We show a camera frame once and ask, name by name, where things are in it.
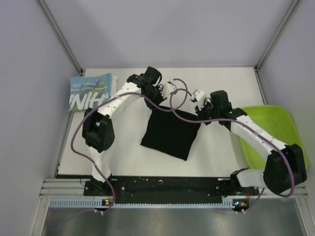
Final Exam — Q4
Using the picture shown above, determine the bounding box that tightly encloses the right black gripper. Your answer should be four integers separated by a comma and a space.
195, 99, 220, 126

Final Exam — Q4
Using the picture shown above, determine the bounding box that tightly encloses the black t shirt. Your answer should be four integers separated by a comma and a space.
140, 106, 201, 161

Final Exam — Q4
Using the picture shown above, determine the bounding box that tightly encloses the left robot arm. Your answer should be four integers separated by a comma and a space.
82, 66, 168, 195

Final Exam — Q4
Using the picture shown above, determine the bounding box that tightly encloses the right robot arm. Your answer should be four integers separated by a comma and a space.
191, 90, 307, 196

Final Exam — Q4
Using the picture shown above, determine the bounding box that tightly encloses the folded blue printed t shirt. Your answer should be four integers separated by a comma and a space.
68, 73, 113, 112

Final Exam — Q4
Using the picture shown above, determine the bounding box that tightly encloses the green plastic bin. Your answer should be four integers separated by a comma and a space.
238, 105, 309, 169

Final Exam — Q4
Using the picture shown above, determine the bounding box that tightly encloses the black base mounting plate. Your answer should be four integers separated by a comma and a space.
83, 176, 259, 204

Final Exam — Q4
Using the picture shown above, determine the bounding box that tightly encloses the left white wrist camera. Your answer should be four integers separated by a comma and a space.
161, 81, 177, 98

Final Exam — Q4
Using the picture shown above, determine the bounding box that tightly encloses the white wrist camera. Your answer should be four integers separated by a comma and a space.
190, 89, 207, 110
161, 81, 177, 98

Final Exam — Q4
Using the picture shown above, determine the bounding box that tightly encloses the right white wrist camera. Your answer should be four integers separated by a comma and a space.
190, 89, 207, 110

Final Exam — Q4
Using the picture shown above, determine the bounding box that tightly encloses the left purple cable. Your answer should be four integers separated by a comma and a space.
70, 78, 189, 217

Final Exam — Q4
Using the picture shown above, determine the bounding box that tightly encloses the left aluminium frame post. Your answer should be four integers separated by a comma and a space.
36, 0, 84, 76

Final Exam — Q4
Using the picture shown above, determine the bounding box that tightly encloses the aluminium frame post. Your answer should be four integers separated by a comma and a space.
36, 0, 84, 76
254, 0, 301, 72

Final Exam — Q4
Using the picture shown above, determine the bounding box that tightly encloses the light blue cable duct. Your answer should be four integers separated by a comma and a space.
49, 198, 248, 209

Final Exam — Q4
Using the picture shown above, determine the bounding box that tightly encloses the aluminium front rail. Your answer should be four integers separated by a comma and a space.
39, 177, 309, 197

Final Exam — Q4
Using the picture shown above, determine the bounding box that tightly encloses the right aluminium frame post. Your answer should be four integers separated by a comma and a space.
254, 0, 301, 72

